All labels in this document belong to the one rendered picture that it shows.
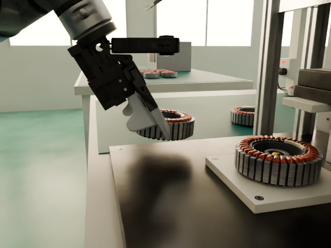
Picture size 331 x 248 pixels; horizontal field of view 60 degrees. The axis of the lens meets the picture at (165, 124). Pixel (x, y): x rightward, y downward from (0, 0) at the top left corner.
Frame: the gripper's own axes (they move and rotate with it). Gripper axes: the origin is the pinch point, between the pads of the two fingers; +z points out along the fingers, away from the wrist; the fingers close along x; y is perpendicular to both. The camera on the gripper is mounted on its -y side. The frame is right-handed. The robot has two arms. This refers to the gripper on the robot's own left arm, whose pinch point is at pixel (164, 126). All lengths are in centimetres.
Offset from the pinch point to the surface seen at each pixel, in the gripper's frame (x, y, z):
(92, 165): 1.0, 14.5, -1.0
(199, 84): -118, -37, 27
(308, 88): 15.8, -19.0, 0.7
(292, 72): -69, -67, 32
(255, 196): 22.6, -4.0, 5.6
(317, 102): 18.1, -18.0, 2.0
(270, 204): 24.2, -4.7, 6.4
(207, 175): 13.5, -1.3, 5.4
